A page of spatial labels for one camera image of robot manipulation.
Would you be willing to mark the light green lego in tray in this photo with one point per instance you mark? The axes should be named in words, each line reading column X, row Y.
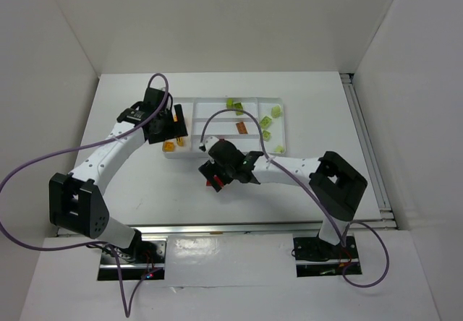
column 266, row 135

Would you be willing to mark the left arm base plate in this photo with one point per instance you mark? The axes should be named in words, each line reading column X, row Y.
column 149, row 262

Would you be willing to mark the small orange square lego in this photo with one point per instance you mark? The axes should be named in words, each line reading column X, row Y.
column 169, row 147

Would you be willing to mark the right side aluminium rail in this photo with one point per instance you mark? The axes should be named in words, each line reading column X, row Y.
column 376, row 180

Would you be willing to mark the white divided sorting tray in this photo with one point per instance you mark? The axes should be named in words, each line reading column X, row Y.
column 198, row 110

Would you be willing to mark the light green lego tray corner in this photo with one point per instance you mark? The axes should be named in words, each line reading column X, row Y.
column 279, row 149

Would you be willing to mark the small green lego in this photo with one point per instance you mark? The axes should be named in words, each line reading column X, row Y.
column 230, row 103

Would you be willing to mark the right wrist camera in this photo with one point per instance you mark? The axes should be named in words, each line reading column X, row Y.
column 208, row 143

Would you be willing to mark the aluminium rail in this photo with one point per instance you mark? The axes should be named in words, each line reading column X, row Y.
column 376, row 180
column 383, row 224

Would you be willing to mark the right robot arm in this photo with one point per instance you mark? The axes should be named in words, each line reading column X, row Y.
column 330, row 181

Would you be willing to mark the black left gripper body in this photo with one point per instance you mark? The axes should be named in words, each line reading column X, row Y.
column 179, row 121

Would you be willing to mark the front aluminium rail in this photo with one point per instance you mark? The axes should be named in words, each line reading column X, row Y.
column 383, row 224

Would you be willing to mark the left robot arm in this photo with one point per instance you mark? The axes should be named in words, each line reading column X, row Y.
column 76, row 199

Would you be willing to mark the red curved lego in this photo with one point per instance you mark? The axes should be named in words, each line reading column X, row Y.
column 216, row 182

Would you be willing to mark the brown lego plate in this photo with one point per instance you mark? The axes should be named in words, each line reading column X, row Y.
column 241, row 128

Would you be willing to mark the light green lego block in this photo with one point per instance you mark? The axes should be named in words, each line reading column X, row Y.
column 265, row 122

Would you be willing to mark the light green tall lego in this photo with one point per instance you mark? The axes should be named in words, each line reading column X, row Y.
column 276, row 111

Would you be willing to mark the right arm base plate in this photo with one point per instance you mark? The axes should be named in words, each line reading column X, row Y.
column 316, row 258

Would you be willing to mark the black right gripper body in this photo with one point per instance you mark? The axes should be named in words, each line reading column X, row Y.
column 210, row 176

